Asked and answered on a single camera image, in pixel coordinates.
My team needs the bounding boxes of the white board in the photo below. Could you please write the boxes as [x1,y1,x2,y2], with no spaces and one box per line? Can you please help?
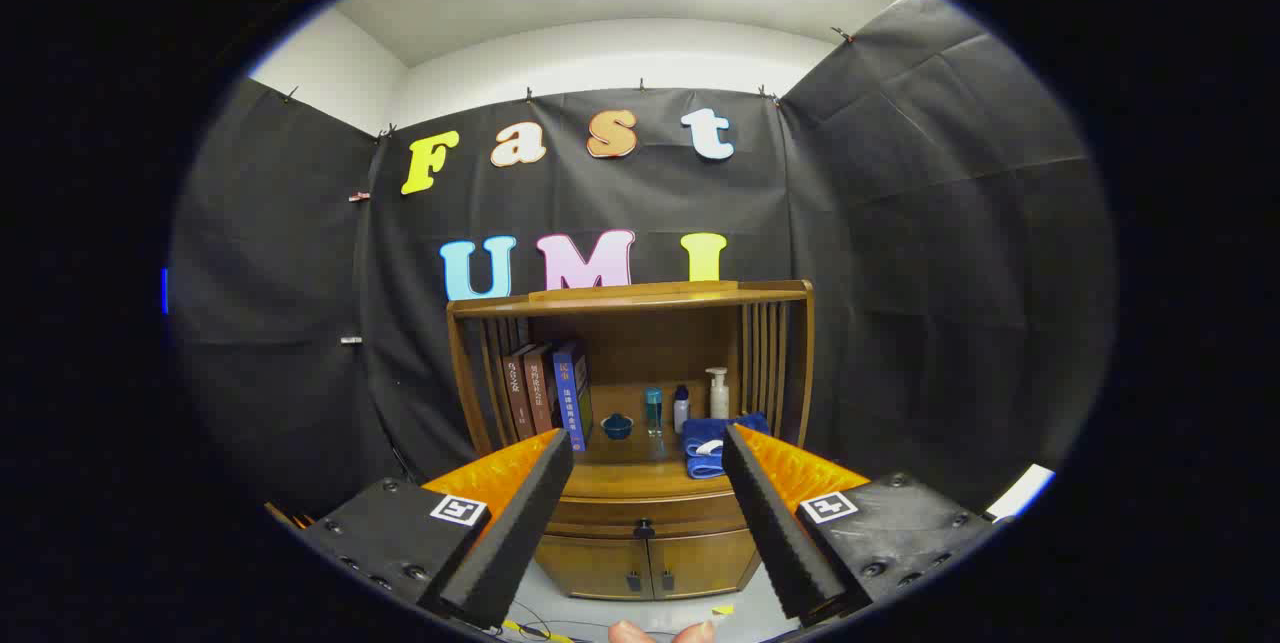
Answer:
[985,463,1056,522]

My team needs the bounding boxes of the wooden cabinet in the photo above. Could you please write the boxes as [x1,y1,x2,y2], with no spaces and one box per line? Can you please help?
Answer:
[445,280,816,602]

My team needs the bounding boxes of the thin black cables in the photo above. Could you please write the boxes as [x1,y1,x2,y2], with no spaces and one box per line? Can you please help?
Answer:
[498,601,606,642]

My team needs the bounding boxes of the wooden countertop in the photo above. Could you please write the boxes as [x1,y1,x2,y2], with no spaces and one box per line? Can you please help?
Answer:
[556,385,753,502]

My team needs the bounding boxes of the blue book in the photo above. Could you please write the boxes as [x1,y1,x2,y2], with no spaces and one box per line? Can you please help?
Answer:
[552,338,593,452]

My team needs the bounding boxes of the blue folded towel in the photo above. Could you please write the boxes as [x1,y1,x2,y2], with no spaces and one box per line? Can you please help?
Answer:
[682,411,771,480]

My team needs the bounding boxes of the wooden drawer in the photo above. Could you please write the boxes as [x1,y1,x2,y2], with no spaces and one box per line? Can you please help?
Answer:
[545,493,763,541]

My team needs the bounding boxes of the black backdrop cloth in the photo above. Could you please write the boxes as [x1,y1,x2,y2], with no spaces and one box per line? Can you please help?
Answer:
[170,0,1116,524]

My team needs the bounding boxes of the wooden cabinet door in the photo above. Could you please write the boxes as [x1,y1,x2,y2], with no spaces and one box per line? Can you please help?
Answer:
[535,535,651,602]
[648,528,761,599]

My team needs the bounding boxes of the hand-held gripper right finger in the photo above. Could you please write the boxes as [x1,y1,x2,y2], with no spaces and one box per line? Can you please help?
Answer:
[720,423,1001,624]

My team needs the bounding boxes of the brown book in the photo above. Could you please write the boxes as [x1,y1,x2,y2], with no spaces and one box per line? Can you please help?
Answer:
[523,343,557,436]
[503,348,536,441]

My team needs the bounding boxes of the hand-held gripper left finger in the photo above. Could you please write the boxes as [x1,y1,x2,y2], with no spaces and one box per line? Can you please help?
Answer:
[300,428,576,631]

